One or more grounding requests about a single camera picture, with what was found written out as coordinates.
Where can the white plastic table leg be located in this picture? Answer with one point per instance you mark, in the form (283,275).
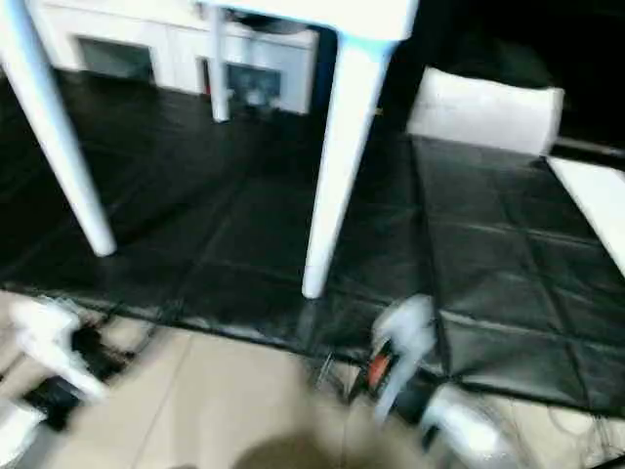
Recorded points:
(220,73)
(59,137)
(342,166)

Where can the black work mat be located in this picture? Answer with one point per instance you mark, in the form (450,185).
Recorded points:
(195,195)

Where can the white side table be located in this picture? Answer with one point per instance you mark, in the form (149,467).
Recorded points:
(596,210)

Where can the white plastic bag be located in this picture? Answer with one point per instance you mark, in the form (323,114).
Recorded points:
(483,112)

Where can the white cabinet with glass doors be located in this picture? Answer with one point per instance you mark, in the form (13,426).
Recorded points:
(146,39)

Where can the black cabinet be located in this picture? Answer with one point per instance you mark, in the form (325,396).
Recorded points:
(469,39)

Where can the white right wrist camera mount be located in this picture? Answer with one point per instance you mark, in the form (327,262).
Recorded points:
(405,337)

